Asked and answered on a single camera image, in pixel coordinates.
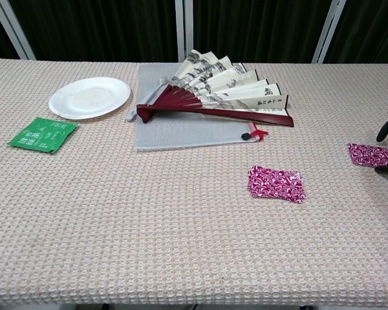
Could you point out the green tea packet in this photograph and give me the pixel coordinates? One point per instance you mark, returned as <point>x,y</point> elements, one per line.
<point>42,135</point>

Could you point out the beige woven tablecloth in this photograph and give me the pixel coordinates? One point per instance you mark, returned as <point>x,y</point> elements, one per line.
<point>148,226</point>

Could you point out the grey cloth sheet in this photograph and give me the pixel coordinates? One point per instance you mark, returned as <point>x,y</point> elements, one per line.
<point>187,132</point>

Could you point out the grey metal partition post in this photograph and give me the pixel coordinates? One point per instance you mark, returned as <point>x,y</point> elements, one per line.
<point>11,29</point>
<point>329,29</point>
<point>184,29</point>

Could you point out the white paper plate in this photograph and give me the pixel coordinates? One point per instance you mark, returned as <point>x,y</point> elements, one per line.
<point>89,97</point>

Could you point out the grey plastic stick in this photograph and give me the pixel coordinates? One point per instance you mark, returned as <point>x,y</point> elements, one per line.
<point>150,97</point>

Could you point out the pink patterned packet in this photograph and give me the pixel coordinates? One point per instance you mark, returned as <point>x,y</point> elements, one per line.
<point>372,155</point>
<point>276,184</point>

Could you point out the paper folding fan, maroon ribs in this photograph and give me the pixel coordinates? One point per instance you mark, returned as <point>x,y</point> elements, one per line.
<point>232,87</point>

